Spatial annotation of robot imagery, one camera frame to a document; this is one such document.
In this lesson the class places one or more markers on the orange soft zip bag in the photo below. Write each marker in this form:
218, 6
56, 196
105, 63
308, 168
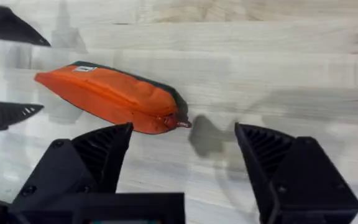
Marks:
113, 96

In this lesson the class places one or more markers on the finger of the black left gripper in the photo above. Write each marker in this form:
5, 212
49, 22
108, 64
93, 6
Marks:
2, 23
0, 114

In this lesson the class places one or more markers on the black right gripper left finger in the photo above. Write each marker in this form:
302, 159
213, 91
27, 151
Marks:
82, 168

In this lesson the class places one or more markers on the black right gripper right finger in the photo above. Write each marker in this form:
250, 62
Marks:
297, 180

